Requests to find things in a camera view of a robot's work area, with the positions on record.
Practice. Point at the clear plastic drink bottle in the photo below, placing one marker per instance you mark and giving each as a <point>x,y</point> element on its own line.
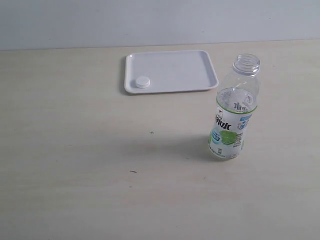
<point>236,100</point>

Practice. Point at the white plastic tray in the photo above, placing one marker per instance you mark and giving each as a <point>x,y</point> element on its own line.
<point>170,71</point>

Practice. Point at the white bottle cap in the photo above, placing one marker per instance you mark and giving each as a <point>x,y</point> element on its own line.
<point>142,82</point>

